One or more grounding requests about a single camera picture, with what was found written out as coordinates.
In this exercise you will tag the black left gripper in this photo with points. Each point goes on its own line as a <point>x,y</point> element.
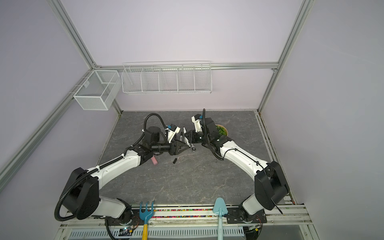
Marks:
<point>174,149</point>

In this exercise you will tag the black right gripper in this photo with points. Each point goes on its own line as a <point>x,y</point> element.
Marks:
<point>191,138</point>

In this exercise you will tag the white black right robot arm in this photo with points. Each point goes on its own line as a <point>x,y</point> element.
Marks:
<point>270,183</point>

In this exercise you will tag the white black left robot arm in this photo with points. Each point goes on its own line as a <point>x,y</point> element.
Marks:
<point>81,199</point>

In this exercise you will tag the potted green plant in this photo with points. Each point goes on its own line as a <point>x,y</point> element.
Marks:
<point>222,130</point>

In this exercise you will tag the light blue garden trowel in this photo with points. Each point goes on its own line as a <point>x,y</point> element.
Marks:
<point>220,209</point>

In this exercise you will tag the white mesh box basket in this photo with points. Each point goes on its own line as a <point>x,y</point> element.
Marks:
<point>99,90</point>

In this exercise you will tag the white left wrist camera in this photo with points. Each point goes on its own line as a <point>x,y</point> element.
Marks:
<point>172,131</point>

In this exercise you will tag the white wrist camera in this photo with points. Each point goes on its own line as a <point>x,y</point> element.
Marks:
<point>196,121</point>
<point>172,131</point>

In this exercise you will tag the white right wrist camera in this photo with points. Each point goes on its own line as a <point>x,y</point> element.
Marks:
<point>196,121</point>

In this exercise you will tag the white wire shelf basket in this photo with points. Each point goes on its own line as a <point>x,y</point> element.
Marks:
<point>167,77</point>

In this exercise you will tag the aluminium front rail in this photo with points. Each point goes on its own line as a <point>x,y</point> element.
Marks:
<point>203,216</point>

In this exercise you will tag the blue garden fork yellow handle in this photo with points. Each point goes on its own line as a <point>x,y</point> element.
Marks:
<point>146,213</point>

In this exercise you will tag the white perforated cable duct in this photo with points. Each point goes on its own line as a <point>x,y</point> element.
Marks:
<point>158,233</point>

